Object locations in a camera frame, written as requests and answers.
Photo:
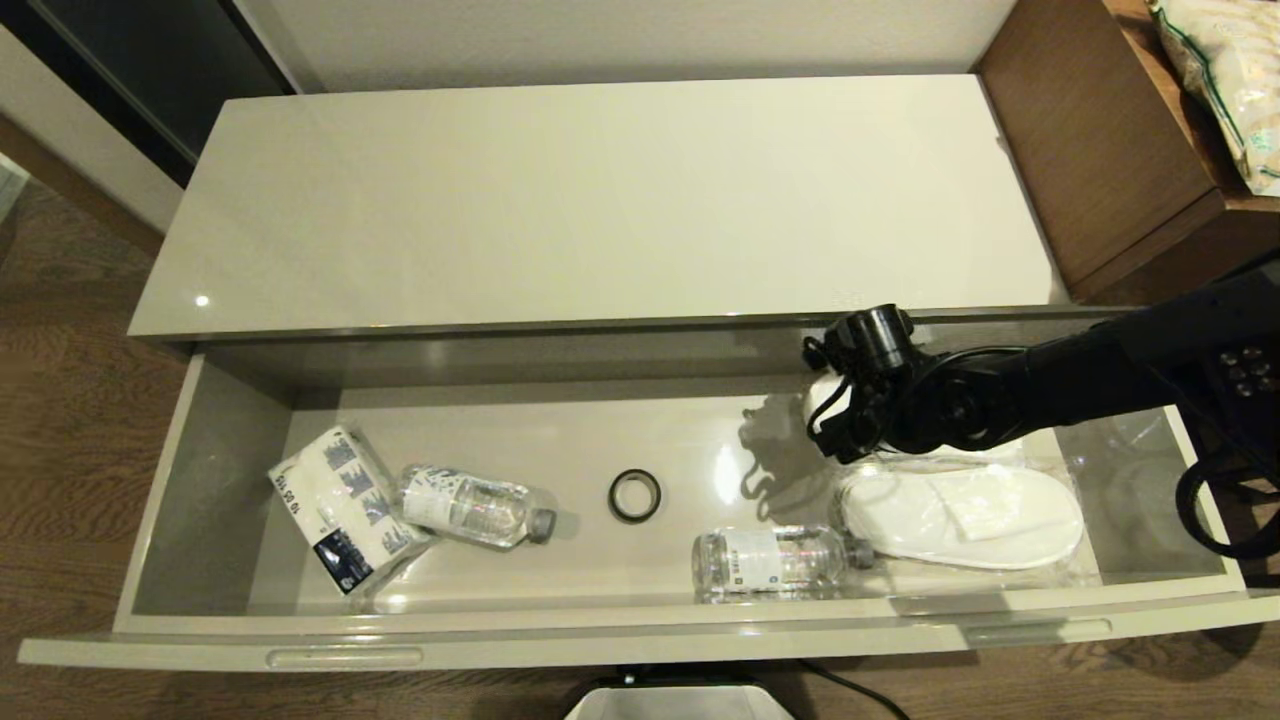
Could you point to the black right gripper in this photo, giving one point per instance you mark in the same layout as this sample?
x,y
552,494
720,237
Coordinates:
x,y
862,425

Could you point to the bagged white slippers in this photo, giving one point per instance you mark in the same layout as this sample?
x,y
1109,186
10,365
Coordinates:
x,y
822,395
960,515

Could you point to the clear water bottle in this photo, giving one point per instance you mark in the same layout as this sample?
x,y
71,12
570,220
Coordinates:
x,y
770,565
470,508

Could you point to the beige long drawer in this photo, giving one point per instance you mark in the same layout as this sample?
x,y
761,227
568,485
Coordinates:
x,y
560,440

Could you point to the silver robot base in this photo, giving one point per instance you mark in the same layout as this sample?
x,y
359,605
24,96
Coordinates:
x,y
680,705

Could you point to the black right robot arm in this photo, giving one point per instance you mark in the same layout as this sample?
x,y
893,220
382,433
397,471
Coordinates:
x,y
1100,375

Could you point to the beige glossy cabinet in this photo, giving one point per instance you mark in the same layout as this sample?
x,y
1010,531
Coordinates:
x,y
600,200

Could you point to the brown wooden desk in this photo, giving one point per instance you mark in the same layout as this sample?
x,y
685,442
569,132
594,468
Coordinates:
x,y
1100,150

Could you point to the clear plastic snack bag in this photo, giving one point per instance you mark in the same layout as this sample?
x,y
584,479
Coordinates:
x,y
1230,80

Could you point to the white blue tissue pack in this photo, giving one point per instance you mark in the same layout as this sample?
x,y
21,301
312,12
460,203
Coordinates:
x,y
345,505

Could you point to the black glass panel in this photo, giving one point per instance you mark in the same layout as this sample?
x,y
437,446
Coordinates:
x,y
150,60

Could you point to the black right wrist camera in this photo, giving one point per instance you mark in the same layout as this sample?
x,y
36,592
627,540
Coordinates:
x,y
825,352

